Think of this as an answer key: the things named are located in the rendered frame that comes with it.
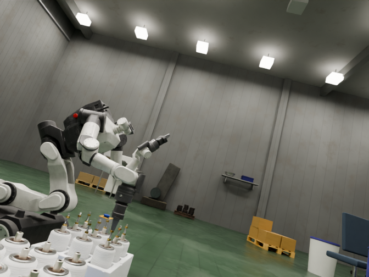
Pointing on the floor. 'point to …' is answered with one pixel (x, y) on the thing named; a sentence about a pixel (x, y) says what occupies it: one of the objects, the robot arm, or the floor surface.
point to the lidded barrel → (322, 245)
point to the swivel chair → (353, 241)
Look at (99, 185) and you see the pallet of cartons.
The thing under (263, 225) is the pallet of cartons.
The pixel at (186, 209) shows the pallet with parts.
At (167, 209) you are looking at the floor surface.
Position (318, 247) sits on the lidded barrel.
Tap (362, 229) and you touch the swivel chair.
